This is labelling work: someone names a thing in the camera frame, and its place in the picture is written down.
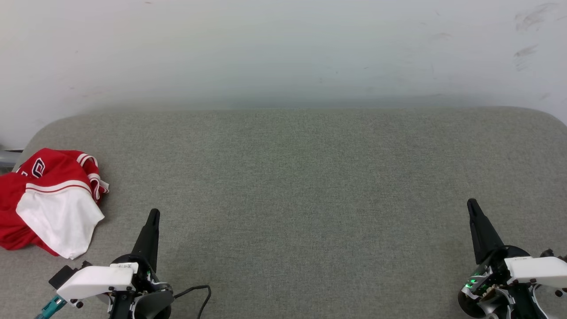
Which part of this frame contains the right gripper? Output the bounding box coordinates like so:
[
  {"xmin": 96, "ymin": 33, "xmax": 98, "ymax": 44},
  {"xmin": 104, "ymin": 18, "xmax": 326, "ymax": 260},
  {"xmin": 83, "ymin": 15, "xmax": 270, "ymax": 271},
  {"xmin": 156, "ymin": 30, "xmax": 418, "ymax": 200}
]
[{"xmin": 458, "ymin": 198, "xmax": 567, "ymax": 319}]

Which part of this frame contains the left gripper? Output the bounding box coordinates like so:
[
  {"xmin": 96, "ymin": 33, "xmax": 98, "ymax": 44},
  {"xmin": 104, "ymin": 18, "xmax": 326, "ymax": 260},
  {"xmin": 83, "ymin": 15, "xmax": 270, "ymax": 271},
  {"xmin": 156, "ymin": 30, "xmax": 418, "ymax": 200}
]
[{"xmin": 57, "ymin": 208, "xmax": 174, "ymax": 319}]

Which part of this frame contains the red and white jersey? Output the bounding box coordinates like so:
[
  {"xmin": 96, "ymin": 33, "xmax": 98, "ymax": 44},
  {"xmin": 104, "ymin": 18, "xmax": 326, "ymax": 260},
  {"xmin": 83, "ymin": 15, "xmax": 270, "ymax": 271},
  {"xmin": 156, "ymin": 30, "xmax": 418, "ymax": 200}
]
[{"xmin": 0, "ymin": 148, "xmax": 110, "ymax": 260}]

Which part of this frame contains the grey fabric sofa cushion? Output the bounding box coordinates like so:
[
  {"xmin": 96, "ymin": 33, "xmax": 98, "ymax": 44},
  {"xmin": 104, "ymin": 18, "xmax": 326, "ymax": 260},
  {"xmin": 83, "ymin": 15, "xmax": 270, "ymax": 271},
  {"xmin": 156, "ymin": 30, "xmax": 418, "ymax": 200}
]
[{"xmin": 0, "ymin": 106, "xmax": 567, "ymax": 319}]

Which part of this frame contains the grey metal chair leg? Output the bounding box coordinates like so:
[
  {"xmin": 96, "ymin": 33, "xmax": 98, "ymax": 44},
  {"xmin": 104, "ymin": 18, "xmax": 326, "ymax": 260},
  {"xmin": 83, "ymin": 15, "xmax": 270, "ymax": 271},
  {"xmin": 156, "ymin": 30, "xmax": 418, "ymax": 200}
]
[{"xmin": 0, "ymin": 150, "xmax": 23, "ymax": 168}]

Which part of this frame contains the thin black cable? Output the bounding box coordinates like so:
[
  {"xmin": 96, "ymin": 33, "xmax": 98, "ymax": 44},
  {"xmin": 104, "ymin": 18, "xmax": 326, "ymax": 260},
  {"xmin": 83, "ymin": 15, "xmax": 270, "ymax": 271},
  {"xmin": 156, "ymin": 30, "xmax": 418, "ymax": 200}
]
[{"xmin": 174, "ymin": 285, "xmax": 212, "ymax": 319}]

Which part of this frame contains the teal cable connector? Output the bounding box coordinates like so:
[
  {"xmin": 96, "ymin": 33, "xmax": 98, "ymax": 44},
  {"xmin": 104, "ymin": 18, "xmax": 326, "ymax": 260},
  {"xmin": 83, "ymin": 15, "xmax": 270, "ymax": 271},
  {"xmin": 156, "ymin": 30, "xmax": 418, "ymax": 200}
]
[{"xmin": 35, "ymin": 296, "xmax": 67, "ymax": 319}]

